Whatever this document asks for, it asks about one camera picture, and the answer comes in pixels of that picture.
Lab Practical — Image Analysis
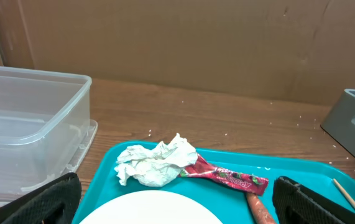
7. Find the red snack wrapper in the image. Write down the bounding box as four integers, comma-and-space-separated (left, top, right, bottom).
179, 154, 269, 196

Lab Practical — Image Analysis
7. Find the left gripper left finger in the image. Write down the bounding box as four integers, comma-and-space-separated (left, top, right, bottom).
0, 172, 82, 224

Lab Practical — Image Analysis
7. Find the pink plate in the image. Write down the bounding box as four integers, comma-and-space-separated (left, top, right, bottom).
81, 190, 221, 224

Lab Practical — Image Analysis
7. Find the clear plastic bin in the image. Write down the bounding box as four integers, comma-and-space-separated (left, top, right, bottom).
0, 66, 98, 207

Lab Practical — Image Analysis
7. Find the crumpled white napkin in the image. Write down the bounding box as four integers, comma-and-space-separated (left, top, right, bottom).
114, 133, 198, 187

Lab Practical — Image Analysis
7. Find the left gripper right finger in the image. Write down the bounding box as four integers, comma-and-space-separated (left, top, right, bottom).
272, 176, 355, 224

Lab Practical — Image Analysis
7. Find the orange carrot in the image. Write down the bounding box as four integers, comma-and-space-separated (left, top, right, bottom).
246, 192, 276, 224

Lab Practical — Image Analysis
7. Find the wooden chopstick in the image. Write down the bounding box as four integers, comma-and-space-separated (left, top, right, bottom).
333, 179, 355, 209

